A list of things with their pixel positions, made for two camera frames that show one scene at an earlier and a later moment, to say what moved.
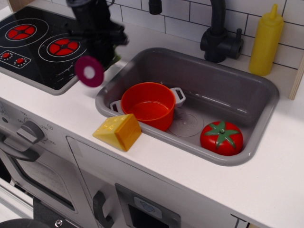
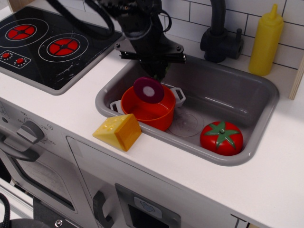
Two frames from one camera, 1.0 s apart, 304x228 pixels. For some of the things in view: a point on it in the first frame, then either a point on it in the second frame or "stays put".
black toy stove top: x=37 y=48 stays put
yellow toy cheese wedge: x=121 y=131 stays put
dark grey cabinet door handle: x=99 y=200 stays put
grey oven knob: x=31 y=131 stays put
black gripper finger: x=105 y=53 -> x=161 y=69
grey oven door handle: x=19 y=148 stays put
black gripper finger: x=92 y=48 -> x=151 y=68
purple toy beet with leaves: x=90 y=71 -> x=150 y=89
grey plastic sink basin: x=206 y=108 stays put
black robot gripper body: x=92 y=25 -> x=147 y=42
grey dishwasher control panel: x=140 y=212 stays put
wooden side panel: x=298 y=79 stays put
